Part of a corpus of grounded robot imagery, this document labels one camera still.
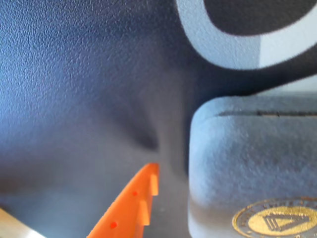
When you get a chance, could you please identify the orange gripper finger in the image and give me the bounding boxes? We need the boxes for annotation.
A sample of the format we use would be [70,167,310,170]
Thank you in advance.
[86,163,160,238]

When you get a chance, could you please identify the grey square case gold emblem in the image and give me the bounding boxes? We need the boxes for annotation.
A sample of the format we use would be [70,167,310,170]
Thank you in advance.
[187,95,317,238]

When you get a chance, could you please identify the dark blue WOWROBO mat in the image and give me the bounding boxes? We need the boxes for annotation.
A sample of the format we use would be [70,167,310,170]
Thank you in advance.
[0,0,317,238]

